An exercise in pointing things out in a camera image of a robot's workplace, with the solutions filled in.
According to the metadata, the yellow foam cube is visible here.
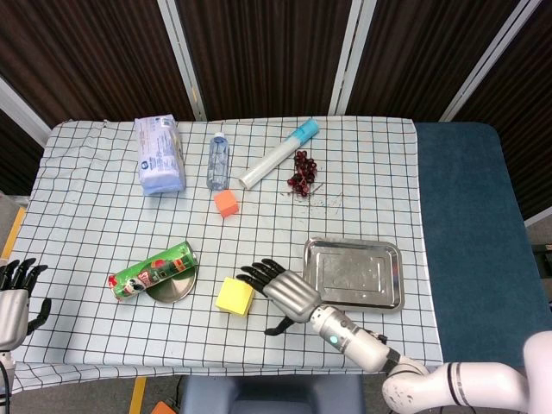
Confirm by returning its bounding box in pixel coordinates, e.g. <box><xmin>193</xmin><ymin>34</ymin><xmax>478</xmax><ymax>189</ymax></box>
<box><xmin>215</xmin><ymin>276</ymin><xmax>255</xmax><ymax>318</ymax></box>

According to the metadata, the white checkered tablecloth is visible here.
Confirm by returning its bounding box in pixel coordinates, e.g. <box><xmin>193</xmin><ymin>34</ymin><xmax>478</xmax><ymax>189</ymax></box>
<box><xmin>0</xmin><ymin>116</ymin><xmax>444</xmax><ymax>396</ymax></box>

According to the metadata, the rectangular steel tray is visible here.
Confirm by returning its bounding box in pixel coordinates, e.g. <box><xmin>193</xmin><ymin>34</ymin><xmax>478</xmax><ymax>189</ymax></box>
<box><xmin>301</xmin><ymin>235</ymin><xmax>405</xmax><ymax>313</ymax></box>

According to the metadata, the dark red grape bunch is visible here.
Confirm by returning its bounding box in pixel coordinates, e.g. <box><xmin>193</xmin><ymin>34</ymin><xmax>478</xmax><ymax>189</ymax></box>
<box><xmin>286</xmin><ymin>149</ymin><xmax>318</xmax><ymax>198</ymax></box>

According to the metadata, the green chips can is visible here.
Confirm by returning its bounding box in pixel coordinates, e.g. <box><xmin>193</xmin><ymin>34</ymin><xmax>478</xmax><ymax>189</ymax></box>
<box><xmin>107</xmin><ymin>241</ymin><xmax>200</xmax><ymax>302</ymax></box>

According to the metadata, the dark folding screen white frame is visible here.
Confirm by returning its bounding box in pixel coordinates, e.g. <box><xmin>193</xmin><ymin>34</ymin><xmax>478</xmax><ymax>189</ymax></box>
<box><xmin>0</xmin><ymin>0</ymin><xmax>552</xmax><ymax>225</ymax></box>

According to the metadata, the round steel plate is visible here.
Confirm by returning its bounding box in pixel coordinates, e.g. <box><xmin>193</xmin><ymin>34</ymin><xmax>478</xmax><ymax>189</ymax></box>
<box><xmin>145</xmin><ymin>254</ymin><xmax>200</xmax><ymax>306</ymax></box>

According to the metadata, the cling film roll blue end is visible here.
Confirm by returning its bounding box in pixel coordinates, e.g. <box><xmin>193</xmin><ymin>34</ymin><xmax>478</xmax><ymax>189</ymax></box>
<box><xmin>238</xmin><ymin>117</ymin><xmax>320</xmax><ymax>190</ymax></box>

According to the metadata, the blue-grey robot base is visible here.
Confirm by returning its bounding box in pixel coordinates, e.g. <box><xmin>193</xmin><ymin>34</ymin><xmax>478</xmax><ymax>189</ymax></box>
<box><xmin>179</xmin><ymin>373</ymin><xmax>366</xmax><ymax>414</ymax></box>

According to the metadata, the orange foam cube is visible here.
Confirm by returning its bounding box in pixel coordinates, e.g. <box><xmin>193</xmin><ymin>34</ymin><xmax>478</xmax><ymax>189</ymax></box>
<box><xmin>213</xmin><ymin>190</ymin><xmax>241</xmax><ymax>219</ymax></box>

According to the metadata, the clear plastic water bottle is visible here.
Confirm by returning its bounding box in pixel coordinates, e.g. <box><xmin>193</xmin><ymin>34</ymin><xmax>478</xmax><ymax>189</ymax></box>
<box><xmin>206</xmin><ymin>131</ymin><xmax>231</xmax><ymax>191</ymax></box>

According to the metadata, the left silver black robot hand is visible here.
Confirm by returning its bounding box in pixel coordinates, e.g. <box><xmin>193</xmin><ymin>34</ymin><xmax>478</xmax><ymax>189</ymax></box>
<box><xmin>0</xmin><ymin>257</ymin><xmax>53</xmax><ymax>350</ymax></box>

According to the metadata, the blue tissue paper pack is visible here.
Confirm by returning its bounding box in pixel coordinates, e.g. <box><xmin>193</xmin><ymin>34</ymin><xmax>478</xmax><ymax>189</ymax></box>
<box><xmin>133</xmin><ymin>113</ymin><xmax>187</xmax><ymax>198</ymax></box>

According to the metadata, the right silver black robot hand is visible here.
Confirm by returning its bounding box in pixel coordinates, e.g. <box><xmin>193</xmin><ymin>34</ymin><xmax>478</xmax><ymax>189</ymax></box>
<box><xmin>235</xmin><ymin>258</ymin><xmax>323</xmax><ymax>336</ymax></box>

